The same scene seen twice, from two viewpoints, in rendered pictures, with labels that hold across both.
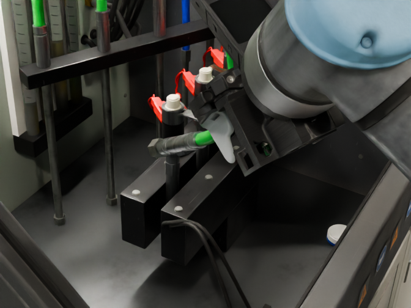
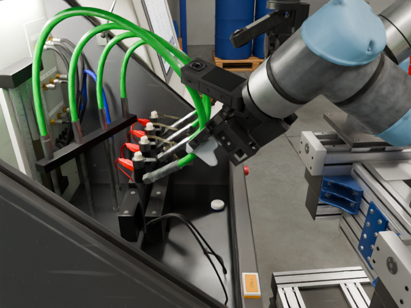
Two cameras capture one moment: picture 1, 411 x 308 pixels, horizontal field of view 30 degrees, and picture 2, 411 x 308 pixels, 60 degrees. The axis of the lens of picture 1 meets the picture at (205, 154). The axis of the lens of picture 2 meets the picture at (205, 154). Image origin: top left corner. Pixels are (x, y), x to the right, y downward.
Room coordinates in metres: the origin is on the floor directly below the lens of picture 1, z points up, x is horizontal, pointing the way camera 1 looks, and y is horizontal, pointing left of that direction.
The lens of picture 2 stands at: (0.11, 0.22, 1.50)
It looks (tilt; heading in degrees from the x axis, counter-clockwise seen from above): 29 degrees down; 333
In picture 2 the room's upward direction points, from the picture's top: straight up
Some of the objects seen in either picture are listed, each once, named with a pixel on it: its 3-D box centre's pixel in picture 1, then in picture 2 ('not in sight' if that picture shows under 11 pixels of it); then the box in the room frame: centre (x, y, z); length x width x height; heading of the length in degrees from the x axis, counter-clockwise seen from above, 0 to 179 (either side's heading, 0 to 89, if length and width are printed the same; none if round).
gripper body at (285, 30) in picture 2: not in sight; (284, 31); (0.75, -0.30, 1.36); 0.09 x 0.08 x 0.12; 62
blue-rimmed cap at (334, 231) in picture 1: (340, 235); (217, 205); (0.88, -0.21, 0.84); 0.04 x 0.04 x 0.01
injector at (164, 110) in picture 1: (180, 177); (147, 196); (0.79, 0.03, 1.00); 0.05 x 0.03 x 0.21; 62
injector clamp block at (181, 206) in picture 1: (214, 183); (152, 198); (0.90, -0.02, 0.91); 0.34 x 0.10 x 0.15; 152
